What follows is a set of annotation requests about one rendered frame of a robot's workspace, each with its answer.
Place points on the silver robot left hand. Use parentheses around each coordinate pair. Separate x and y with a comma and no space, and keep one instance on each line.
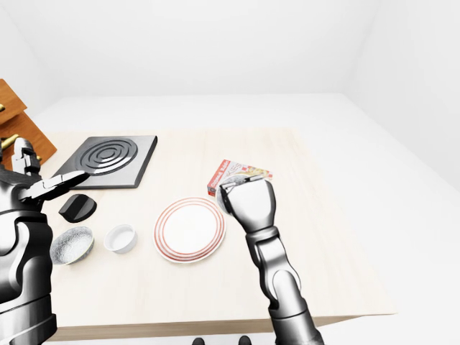
(21,188)

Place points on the silver robot right hand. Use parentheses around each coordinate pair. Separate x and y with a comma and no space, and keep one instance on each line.
(251,205)

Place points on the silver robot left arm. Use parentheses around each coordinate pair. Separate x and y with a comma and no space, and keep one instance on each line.
(25,273)

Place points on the white plate with red rings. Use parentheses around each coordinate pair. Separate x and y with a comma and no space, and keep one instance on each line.
(189,230)

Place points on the flat dark stove plate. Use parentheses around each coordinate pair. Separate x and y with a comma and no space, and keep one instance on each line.
(108,158)

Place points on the red cookie box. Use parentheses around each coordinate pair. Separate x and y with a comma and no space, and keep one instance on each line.
(222,172)

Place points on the wooden cabinet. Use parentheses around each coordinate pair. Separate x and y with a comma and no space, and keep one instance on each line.
(32,136)

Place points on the wooden cabinet drawer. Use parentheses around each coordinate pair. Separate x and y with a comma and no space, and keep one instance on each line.
(9,100)

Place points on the small white ramekin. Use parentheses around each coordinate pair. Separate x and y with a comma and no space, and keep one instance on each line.
(120,238)

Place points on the small dark shape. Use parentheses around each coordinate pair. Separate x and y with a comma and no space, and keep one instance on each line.
(198,341)
(244,340)

